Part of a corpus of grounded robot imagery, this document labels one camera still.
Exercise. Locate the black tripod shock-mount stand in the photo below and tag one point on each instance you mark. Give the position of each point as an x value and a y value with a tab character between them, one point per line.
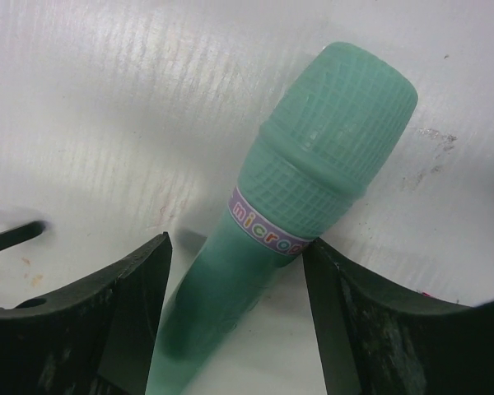
21	234

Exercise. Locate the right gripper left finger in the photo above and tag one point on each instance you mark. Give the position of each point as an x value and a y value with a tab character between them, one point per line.
93	336

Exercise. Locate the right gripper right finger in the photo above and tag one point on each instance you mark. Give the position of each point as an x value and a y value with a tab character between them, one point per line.
378	337

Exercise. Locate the green toy microphone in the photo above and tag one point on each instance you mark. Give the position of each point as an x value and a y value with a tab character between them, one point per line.
313	158

